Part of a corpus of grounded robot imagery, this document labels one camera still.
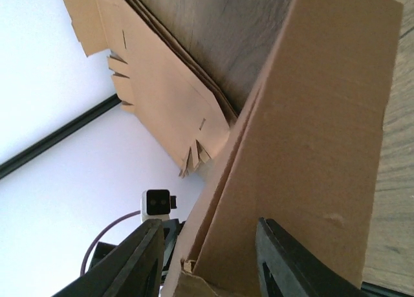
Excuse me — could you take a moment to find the stack of flat cardboard blanks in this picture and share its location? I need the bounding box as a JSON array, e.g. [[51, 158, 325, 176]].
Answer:
[[63, 0, 237, 177]]

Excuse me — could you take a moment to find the left black frame post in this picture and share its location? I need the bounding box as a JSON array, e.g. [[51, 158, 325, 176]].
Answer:
[[1, 94, 121, 179]]

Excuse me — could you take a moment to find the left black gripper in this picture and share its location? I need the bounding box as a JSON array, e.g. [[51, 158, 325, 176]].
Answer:
[[87, 217, 187, 278]]

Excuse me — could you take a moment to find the cardboard box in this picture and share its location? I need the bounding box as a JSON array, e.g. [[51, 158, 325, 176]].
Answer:
[[161, 0, 403, 296]]

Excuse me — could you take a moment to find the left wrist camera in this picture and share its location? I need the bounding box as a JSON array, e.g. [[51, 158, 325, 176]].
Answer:
[[140, 189, 177, 223]]

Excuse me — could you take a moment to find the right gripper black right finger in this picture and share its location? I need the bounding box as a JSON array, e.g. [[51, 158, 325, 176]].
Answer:
[[256, 217, 367, 297]]

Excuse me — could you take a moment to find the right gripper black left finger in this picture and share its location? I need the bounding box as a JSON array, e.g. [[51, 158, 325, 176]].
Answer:
[[55, 219, 164, 297]]

